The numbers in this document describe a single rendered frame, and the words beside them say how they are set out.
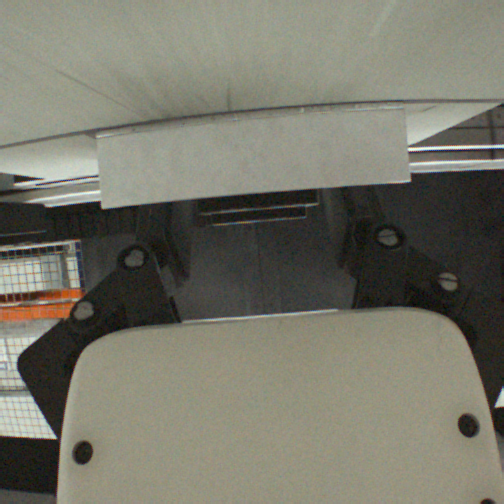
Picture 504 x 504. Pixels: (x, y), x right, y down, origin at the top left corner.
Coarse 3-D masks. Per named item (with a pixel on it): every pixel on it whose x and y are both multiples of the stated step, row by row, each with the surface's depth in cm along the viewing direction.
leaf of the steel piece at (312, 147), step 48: (96, 144) 11; (144, 144) 10; (192, 144) 10; (240, 144) 10; (288, 144) 10; (336, 144) 10; (384, 144) 10; (144, 192) 11; (192, 192) 11; (240, 192) 10
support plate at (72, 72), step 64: (0, 0) 4; (64, 0) 4; (128, 0) 4; (192, 0) 4; (256, 0) 5; (320, 0) 5; (384, 0) 5; (448, 0) 5; (0, 64) 5; (64, 64) 6; (128, 64) 6; (192, 64) 7; (256, 64) 7; (320, 64) 7; (384, 64) 7; (448, 64) 7; (0, 128) 9; (64, 128) 10
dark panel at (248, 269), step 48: (384, 192) 69; (432, 192) 69; (480, 192) 69; (96, 240) 72; (192, 240) 71; (240, 240) 71; (288, 240) 71; (432, 240) 70; (480, 240) 69; (192, 288) 72; (240, 288) 72; (288, 288) 71; (336, 288) 71; (480, 288) 70
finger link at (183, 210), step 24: (144, 216) 13; (168, 216) 12; (192, 216) 16; (144, 240) 13; (168, 240) 12; (168, 264) 12; (96, 288) 12; (120, 288) 12; (168, 288) 13; (72, 312) 11; (96, 312) 11; (120, 312) 11
